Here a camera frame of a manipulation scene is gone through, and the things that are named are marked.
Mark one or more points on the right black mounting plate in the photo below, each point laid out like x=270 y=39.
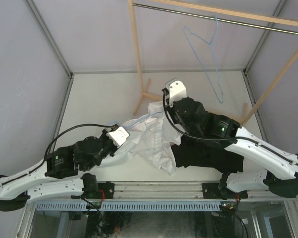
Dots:
x=210 y=190

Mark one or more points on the black shirt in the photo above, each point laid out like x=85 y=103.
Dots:
x=194 y=153

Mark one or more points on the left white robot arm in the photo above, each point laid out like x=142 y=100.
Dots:
x=64 y=172

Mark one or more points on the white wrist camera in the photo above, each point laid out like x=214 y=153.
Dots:
x=176 y=91
x=119 y=136

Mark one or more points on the metal hanging rod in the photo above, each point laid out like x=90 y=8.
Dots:
x=212 y=18

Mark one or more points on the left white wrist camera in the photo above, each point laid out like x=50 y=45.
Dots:
x=119 y=136

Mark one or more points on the white shirt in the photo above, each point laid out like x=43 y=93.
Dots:
x=151 y=140

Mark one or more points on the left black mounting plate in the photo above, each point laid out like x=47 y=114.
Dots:
x=107 y=188

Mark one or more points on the wooden clothes rack frame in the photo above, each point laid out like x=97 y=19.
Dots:
x=246 y=15

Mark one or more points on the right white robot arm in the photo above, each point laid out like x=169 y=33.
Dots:
x=217 y=141

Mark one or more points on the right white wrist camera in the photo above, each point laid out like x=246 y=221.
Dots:
x=176 y=91

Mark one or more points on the black mounting plate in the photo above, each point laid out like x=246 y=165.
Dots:
x=107 y=188
x=210 y=190

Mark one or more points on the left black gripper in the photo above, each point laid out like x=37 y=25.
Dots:
x=105 y=136

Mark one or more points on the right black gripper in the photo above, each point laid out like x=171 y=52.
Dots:
x=170 y=107

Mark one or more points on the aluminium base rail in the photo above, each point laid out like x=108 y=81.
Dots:
x=164 y=191

